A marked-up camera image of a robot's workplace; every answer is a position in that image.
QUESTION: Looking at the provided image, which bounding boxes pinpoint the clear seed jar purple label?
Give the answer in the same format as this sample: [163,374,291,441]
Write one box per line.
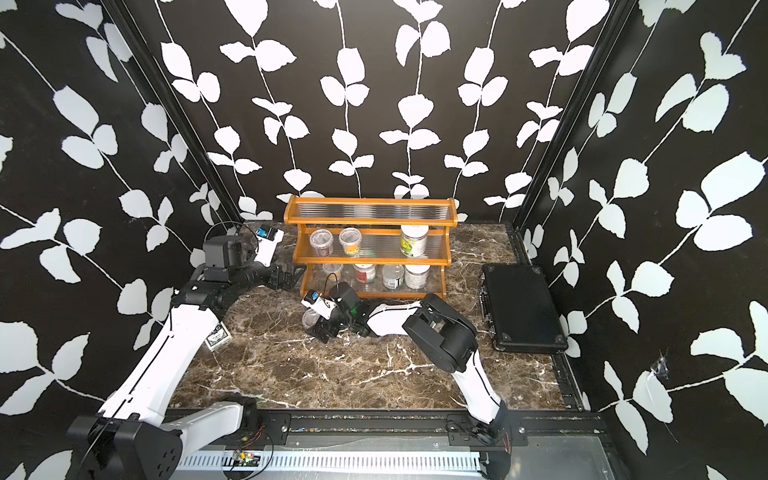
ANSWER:
[302,309,322,330]

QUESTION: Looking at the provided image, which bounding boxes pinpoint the small seed jar orange label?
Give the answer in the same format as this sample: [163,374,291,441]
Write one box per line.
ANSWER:
[322,264,343,282]

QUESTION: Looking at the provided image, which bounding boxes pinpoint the clear seed jar dark contents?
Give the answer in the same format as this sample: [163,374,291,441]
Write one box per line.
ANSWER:
[309,229,334,257]

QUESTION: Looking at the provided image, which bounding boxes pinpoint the clear seed jar orange contents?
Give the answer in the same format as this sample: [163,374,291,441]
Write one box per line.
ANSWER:
[338,227,363,257]

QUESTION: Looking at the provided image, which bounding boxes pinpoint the large white jar green label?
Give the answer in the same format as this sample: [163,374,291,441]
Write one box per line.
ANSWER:
[400,225,430,258]

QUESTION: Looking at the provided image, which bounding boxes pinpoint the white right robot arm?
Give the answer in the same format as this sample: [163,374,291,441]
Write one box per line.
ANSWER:
[302,282,511,450]

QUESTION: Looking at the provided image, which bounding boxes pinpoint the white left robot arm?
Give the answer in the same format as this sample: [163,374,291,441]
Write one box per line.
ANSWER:
[67,225,304,479]

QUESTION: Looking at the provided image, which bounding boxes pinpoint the red white labelled jar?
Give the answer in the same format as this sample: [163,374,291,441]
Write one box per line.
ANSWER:
[353,264,376,284]

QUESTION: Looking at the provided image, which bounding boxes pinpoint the orange wooden three-tier shelf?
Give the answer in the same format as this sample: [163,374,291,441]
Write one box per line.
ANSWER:
[284,196,458,299]

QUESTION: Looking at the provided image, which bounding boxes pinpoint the large white labelled jar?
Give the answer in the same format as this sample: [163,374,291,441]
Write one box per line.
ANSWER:
[404,265,431,290]

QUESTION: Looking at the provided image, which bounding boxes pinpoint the small metal pull-tab can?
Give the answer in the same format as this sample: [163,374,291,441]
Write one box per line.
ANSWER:
[381,264,405,290]

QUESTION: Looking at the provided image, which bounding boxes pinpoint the playing card box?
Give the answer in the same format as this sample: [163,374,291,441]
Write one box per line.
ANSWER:
[204,322,232,352]

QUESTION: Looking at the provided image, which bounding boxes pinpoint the black hard case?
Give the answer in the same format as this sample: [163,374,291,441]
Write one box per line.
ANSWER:
[480,263,567,354]

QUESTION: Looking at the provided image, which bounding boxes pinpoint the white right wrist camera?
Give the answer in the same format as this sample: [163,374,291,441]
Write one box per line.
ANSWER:
[301,290,337,320]

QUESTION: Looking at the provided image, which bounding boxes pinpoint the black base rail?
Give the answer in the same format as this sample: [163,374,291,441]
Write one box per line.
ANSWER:
[252,409,611,449]

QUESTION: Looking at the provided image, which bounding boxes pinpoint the white slotted cable duct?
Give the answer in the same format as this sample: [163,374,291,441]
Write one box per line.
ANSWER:
[177,451,481,475]

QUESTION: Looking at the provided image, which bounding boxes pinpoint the small circuit board with wires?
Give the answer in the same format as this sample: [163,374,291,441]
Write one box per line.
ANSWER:
[230,450,261,470]

